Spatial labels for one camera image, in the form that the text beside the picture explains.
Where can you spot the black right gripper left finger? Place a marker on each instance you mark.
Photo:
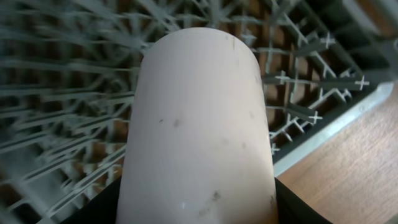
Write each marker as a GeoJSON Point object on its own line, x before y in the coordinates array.
{"type": "Point", "coordinates": [100, 210]}

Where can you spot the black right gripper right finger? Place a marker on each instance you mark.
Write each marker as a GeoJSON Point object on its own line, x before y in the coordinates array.
{"type": "Point", "coordinates": [293, 210]}

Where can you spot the pink cup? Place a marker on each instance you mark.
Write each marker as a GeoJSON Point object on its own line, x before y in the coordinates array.
{"type": "Point", "coordinates": [198, 149]}

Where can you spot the grey dishwasher rack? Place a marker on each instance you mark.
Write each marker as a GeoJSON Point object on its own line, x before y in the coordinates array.
{"type": "Point", "coordinates": [69, 73]}

